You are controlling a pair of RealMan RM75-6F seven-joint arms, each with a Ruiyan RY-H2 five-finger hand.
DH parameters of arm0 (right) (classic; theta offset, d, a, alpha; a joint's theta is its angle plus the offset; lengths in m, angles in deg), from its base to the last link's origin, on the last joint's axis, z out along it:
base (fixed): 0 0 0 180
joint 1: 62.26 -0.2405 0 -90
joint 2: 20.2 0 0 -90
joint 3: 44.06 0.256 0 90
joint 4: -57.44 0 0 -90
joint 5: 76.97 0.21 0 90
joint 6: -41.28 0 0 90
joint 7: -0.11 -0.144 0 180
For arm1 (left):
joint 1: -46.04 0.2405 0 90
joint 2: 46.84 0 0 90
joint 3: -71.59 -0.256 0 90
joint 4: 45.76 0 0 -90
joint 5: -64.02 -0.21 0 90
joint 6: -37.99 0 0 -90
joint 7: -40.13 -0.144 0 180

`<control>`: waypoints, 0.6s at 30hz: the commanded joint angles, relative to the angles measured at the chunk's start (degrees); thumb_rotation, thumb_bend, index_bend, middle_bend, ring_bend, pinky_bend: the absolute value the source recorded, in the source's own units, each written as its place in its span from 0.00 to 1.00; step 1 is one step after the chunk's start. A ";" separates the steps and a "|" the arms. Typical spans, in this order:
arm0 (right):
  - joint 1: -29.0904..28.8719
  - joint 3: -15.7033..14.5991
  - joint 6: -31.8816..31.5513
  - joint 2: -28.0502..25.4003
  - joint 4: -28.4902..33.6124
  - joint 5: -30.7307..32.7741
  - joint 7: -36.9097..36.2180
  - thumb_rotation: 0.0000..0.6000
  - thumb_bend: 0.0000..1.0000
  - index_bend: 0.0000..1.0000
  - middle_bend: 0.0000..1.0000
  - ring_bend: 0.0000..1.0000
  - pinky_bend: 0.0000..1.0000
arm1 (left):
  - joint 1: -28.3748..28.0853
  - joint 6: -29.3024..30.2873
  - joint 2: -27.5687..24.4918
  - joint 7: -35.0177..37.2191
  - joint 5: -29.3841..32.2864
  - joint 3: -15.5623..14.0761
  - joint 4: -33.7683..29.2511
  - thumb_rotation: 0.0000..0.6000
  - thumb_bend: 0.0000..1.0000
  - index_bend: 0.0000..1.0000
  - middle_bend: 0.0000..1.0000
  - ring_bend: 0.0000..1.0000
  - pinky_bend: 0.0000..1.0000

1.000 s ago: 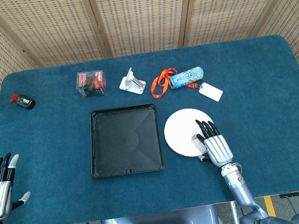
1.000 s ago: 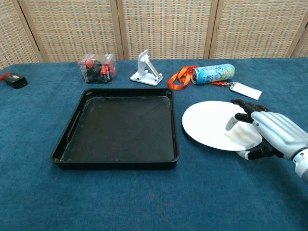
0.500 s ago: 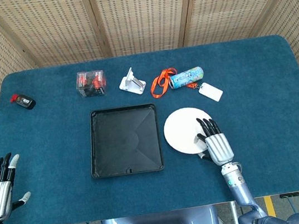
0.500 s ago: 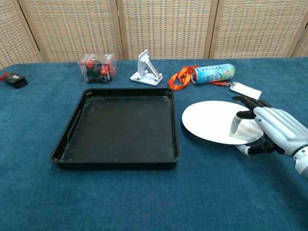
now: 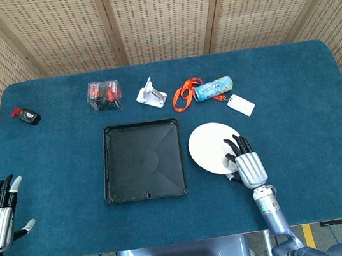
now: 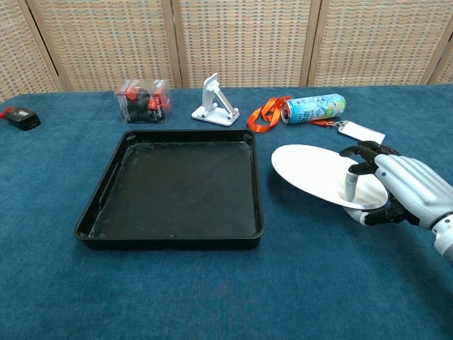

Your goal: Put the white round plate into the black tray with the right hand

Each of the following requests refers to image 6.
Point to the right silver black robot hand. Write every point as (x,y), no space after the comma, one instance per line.
(410,187)

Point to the white badge card holder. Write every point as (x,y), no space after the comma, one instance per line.
(364,132)

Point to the woven bamboo folding screen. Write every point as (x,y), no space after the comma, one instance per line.
(244,39)

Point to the blue printed drink can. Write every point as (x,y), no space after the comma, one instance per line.
(313,108)

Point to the white folding phone stand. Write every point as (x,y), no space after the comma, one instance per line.
(212,95)

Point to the black square plastic tray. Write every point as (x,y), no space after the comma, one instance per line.
(177,187)

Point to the clear box red black parts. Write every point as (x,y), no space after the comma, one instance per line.
(141,102)

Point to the white round plate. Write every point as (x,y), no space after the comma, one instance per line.
(311,170)

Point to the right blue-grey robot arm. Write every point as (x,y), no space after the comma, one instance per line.
(445,241)

